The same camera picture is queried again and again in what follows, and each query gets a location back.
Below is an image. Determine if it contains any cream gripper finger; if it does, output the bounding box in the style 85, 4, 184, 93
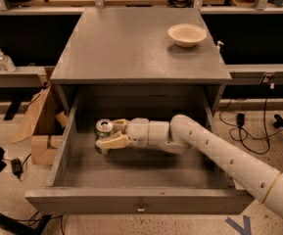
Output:
95, 131, 129, 150
113, 118, 129, 133

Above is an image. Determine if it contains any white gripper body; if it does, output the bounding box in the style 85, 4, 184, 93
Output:
126, 117, 150, 147

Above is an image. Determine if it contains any white paper bowl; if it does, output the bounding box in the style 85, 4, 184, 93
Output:
167, 23, 207, 48

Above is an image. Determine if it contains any green soda can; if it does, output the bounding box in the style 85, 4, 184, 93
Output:
94, 118, 114, 155

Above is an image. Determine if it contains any small white pump bottle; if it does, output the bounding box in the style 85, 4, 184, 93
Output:
216, 40, 224, 53

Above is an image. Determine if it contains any clear sanitizer bottle right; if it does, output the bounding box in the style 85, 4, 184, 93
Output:
0, 49, 17, 72

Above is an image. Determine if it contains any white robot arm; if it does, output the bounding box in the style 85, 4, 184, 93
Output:
95, 115, 283, 218

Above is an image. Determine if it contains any black power adapter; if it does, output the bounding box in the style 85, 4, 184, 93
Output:
11, 158, 23, 179
236, 114, 245, 127

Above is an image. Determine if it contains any grey wooden cabinet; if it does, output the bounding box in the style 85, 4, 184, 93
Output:
50, 7, 232, 116

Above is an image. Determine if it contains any grey open top drawer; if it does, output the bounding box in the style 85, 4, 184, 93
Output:
25, 95, 253, 214

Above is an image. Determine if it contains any brown cardboard box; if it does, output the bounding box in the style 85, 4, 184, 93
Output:
11, 67, 69, 166

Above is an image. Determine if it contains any black power adapter right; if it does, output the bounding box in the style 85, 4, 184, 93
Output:
236, 114, 245, 127

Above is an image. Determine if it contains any black power adapter left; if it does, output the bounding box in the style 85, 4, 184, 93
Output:
11, 158, 23, 179

